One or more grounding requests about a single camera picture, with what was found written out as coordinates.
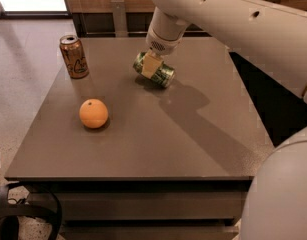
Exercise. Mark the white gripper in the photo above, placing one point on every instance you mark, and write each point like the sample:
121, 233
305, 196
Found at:
163, 44

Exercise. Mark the green soda can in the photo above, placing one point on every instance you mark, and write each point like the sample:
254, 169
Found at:
163, 76

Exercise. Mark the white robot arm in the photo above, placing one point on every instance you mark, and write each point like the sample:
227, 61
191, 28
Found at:
274, 38

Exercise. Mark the orange-brown soda can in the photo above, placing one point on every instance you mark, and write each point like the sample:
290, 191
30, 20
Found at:
74, 57

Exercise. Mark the orange fruit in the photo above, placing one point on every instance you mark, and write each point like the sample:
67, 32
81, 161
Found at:
93, 113

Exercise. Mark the grey table with drawers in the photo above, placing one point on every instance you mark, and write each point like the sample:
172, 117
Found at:
170, 163

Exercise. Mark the black chair base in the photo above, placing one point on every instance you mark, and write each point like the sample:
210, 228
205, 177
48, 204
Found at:
10, 212

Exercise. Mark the left metal wall bracket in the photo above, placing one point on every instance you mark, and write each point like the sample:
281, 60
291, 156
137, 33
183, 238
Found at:
119, 18

